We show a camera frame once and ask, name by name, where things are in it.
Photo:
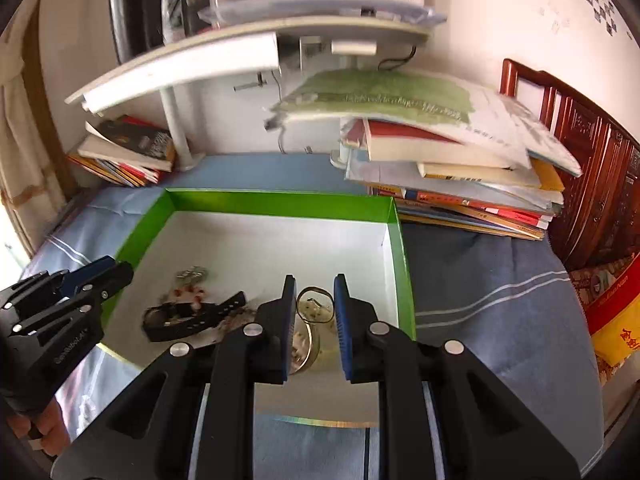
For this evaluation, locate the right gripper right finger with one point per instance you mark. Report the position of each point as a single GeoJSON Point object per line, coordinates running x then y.
{"type": "Point", "coordinates": [442, 412]}

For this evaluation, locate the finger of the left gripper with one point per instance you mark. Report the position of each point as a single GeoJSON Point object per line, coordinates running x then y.
{"type": "Point", "coordinates": [105, 286]}
{"type": "Point", "coordinates": [44, 289]}

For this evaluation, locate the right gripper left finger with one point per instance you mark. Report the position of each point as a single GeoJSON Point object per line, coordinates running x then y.
{"type": "Point", "coordinates": [191, 412]}

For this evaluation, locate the black wristwatch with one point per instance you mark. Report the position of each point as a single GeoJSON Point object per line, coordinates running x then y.
{"type": "Point", "coordinates": [177, 320]}

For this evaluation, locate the white wristwatch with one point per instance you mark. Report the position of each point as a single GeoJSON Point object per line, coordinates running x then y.
{"type": "Point", "coordinates": [307, 343]}

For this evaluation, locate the silver bangle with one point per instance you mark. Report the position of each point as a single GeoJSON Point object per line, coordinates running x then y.
{"type": "Point", "coordinates": [315, 305]}

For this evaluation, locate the person's left hand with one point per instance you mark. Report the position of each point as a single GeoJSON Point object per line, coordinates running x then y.
{"type": "Point", "coordinates": [54, 437]}

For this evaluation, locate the beige curtain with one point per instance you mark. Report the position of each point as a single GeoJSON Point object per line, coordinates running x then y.
{"type": "Point", "coordinates": [36, 183]}

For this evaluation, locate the green holographic box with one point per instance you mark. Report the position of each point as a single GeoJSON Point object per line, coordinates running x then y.
{"type": "Point", "coordinates": [249, 242]}

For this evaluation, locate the left stack of books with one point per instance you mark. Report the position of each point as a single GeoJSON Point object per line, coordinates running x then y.
{"type": "Point", "coordinates": [126, 151]}

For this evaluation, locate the stack of books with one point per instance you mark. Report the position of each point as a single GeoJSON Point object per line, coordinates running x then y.
{"type": "Point", "coordinates": [126, 151]}
{"type": "Point", "coordinates": [448, 152]}

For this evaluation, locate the blue striped bedsheet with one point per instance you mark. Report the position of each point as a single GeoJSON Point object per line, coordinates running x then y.
{"type": "Point", "coordinates": [509, 301]}

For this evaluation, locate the yellow red bag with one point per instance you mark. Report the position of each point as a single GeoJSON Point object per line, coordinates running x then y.
{"type": "Point", "coordinates": [613, 318]}

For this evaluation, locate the red wooden headboard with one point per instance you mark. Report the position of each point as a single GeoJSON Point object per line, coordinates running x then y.
{"type": "Point", "coordinates": [599, 222]}

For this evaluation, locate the white over-bed desk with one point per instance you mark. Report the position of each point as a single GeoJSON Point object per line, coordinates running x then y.
{"type": "Point", "coordinates": [238, 49]}

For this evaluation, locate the right stack of books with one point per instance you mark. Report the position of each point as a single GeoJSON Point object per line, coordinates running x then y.
{"type": "Point", "coordinates": [448, 152]}

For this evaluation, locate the black thermos tumbler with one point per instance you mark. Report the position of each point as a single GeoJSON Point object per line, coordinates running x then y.
{"type": "Point", "coordinates": [136, 27]}

